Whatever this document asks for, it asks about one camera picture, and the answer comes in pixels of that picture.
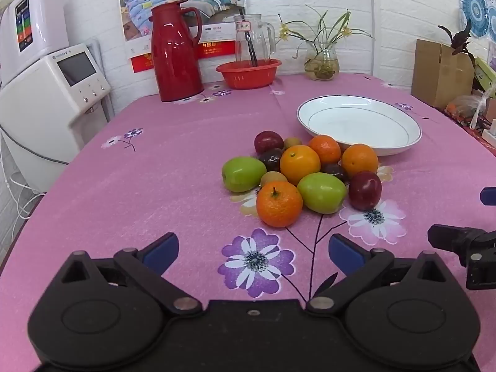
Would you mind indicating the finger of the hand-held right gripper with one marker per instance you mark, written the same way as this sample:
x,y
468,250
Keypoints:
x,y
489,195
449,238

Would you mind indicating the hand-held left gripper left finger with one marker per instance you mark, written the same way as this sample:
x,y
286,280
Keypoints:
x,y
162,252

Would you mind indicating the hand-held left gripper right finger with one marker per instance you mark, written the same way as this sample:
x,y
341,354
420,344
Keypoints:
x,y
345,254

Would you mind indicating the green apple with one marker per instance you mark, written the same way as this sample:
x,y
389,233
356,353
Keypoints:
x,y
321,193
243,174

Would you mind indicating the red apple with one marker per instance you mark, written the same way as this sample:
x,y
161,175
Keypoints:
x,y
365,190
267,141

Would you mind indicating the orange mandarin with stem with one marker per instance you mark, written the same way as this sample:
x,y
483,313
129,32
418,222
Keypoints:
x,y
279,205

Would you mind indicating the dark purple passion fruit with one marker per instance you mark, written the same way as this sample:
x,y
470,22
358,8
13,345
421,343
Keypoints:
x,y
270,159
335,171

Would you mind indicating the round orange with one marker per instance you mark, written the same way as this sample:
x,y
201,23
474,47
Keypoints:
x,y
300,164
359,160

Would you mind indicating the brown kiwi fruit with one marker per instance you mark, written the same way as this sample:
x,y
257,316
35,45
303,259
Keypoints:
x,y
292,142
272,178

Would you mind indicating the white oval plate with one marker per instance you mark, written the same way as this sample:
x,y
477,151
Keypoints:
x,y
360,124

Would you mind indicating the pink floral tablecloth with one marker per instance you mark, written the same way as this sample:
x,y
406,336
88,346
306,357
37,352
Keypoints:
x,y
155,182

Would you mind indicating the clear plastic bag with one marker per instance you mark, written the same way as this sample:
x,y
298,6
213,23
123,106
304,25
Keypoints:
x,y
465,106

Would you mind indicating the green box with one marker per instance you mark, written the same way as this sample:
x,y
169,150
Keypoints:
x,y
484,73

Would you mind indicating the cardboard box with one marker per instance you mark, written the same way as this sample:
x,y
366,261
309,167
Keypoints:
x,y
434,73

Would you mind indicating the dark purple plant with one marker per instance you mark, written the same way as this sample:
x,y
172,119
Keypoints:
x,y
461,40

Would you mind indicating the white water dispenser with screen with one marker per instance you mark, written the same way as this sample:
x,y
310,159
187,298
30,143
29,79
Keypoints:
x,y
38,116

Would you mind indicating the red thermos jug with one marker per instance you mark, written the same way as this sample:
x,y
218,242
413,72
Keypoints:
x,y
176,66

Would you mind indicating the large blue patterned plate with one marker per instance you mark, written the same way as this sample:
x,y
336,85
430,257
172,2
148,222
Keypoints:
x,y
474,9

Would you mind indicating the glass vase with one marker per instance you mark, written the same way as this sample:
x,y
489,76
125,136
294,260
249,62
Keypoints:
x,y
321,66

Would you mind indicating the red plastic basin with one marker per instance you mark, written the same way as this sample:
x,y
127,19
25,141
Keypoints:
x,y
248,79

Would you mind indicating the black stirring stick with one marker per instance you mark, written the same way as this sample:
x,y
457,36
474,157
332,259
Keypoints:
x,y
250,44

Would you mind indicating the glass pitcher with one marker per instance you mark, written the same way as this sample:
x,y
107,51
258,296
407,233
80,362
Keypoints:
x,y
259,42

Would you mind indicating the green flowering plant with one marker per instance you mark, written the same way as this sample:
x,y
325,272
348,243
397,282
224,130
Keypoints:
x,y
321,27

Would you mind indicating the white wall appliance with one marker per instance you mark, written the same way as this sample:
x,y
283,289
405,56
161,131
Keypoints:
x,y
42,15

